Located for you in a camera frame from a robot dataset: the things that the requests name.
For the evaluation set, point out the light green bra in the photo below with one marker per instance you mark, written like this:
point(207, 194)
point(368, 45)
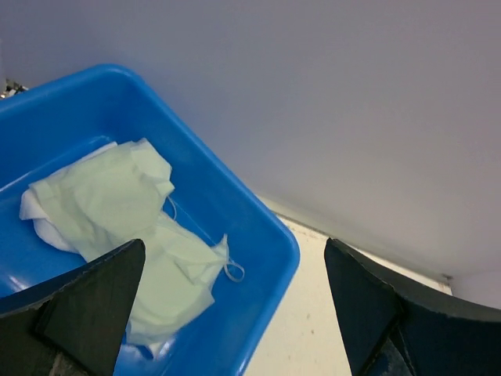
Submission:
point(177, 280)

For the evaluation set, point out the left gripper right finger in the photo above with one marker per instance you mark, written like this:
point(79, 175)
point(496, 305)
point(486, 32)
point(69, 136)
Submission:
point(393, 325)

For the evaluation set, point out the blue plastic bin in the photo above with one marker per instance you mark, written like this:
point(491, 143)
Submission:
point(52, 125)

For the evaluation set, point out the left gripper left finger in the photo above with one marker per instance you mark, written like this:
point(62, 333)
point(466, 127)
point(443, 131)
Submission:
point(72, 324)

